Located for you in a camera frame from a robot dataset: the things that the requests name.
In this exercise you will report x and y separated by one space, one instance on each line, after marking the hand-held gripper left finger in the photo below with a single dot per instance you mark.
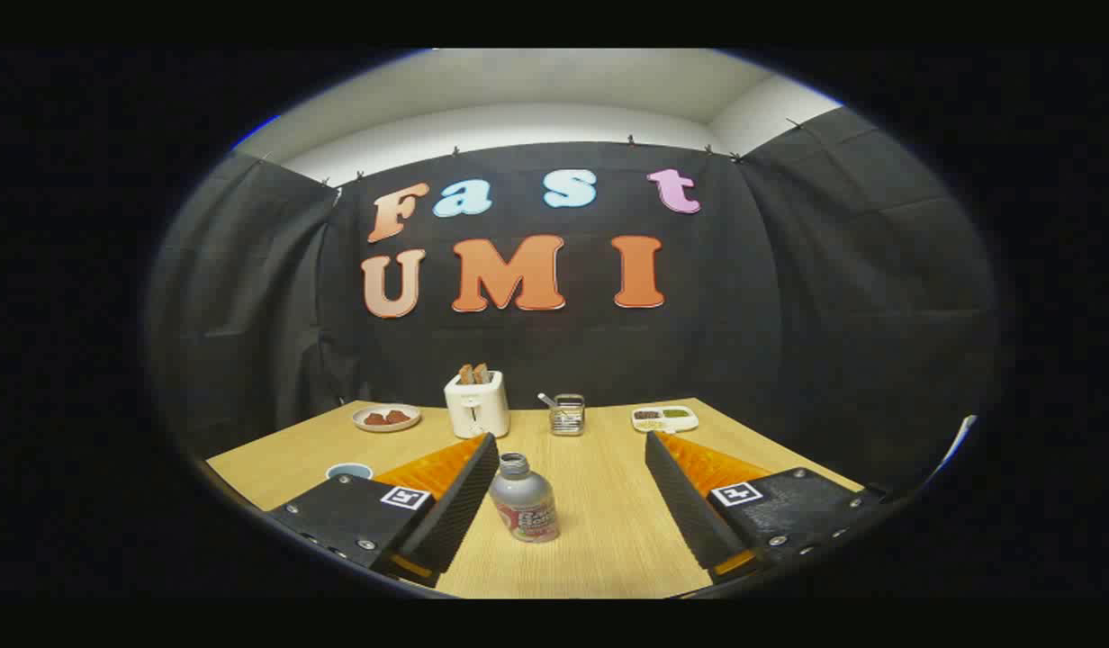
455 513

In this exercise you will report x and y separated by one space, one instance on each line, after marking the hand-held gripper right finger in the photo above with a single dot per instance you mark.
689 513

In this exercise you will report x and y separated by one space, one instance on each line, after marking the silver juice bottle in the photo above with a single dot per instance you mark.
523 504

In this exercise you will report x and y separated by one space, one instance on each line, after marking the white cup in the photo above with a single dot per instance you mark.
349 471

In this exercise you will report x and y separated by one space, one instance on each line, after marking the wooden table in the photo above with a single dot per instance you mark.
599 504

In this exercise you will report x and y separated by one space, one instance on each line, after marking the white divided condiment dish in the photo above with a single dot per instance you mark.
664 419

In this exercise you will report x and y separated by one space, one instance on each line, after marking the white toaster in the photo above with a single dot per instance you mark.
476 409

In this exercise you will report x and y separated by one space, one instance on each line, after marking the beige round plate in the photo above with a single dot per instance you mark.
385 428

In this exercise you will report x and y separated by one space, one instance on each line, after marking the red food piece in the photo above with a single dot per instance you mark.
375 419
398 417

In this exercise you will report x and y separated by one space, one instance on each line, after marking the silver utensil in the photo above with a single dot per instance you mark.
547 400

